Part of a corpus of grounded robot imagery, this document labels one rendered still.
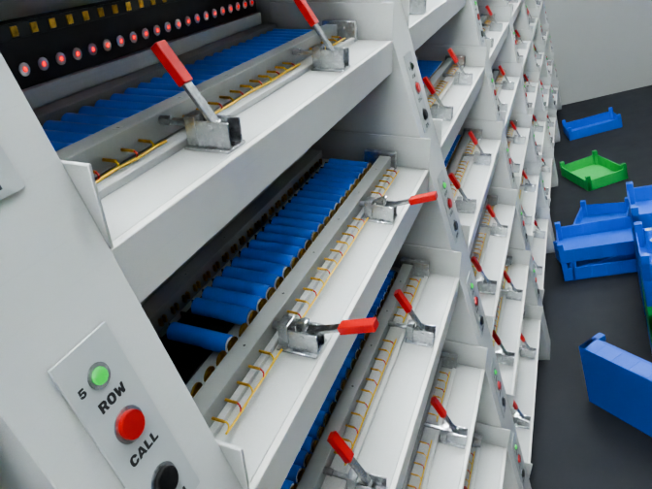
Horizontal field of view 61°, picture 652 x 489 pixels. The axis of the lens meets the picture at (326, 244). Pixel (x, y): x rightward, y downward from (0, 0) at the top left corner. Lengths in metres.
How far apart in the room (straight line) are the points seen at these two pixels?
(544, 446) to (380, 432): 1.05
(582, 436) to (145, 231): 1.51
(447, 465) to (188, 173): 0.66
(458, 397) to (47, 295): 0.82
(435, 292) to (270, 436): 0.53
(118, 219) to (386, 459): 0.44
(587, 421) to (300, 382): 1.34
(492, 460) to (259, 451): 0.80
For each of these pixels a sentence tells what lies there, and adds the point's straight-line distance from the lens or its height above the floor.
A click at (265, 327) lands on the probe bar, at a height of 1.01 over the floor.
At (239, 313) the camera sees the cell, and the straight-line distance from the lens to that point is 0.55.
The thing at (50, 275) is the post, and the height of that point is 1.17.
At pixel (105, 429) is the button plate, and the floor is 1.09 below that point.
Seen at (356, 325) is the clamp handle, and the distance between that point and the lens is 0.48.
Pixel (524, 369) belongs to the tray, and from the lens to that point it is 1.68.
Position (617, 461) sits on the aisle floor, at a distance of 1.67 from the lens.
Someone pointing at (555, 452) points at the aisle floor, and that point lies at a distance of 1.69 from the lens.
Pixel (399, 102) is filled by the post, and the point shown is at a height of 1.08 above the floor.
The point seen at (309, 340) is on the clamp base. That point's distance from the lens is 0.50.
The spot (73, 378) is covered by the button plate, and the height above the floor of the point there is 1.13.
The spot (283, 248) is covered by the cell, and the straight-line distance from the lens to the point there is 0.64.
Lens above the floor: 1.25
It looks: 22 degrees down
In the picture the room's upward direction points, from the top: 21 degrees counter-clockwise
